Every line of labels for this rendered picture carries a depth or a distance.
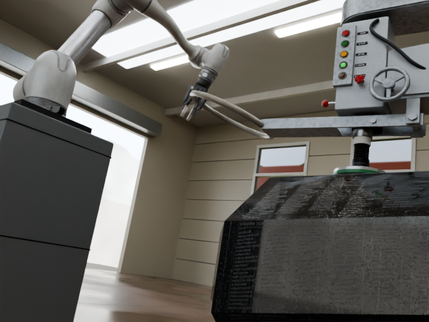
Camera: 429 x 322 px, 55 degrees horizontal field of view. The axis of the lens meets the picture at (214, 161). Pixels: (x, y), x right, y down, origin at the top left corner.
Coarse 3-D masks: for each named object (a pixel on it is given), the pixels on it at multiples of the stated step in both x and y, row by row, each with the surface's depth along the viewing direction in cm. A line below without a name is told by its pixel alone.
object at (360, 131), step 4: (352, 128) 175; (356, 128) 173; (360, 128) 172; (364, 128) 171; (368, 128) 171; (372, 128) 172; (376, 128) 176; (380, 128) 175; (356, 132) 172; (360, 132) 171; (364, 132) 170; (368, 132) 171; (372, 132) 172; (376, 132) 175; (380, 132) 174; (352, 136) 175; (356, 136) 172; (368, 136) 170; (372, 136) 172
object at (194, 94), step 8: (192, 96) 208; (200, 96) 196; (208, 96) 192; (216, 96) 191; (224, 104) 188; (232, 104) 188; (216, 112) 232; (240, 112) 188; (224, 120) 234; (232, 120) 234; (256, 120) 190; (240, 128) 233; (248, 128) 231; (256, 136) 228; (264, 136) 219
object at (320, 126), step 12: (264, 120) 194; (276, 120) 191; (288, 120) 188; (300, 120) 184; (312, 120) 181; (324, 120) 178; (336, 120) 176; (348, 120) 173; (360, 120) 170; (372, 120) 167; (384, 120) 165; (396, 120) 163; (420, 120) 158; (276, 132) 195; (288, 132) 192; (300, 132) 190; (312, 132) 187; (324, 132) 184; (336, 132) 181; (348, 132) 183; (384, 132) 175; (396, 132) 172; (408, 132) 170; (420, 132) 167
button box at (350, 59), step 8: (352, 32) 177; (336, 40) 180; (352, 40) 176; (336, 48) 178; (344, 48) 177; (352, 48) 175; (336, 56) 177; (352, 56) 173; (336, 64) 176; (352, 64) 172; (336, 72) 175; (352, 72) 172; (336, 80) 174; (344, 80) 172; (352, 80) 172
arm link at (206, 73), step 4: (204, 68) 217; (208, 68) 216; (200, 72) 218; (204, 72) 216; (208, 72) 216; (212, 72) 216; (200, 76) 219; (204, 76) 216; (208, 76) 216; (212, 76) 217; (216, 76) 219; (208, 80) 218; (212, 80) 218
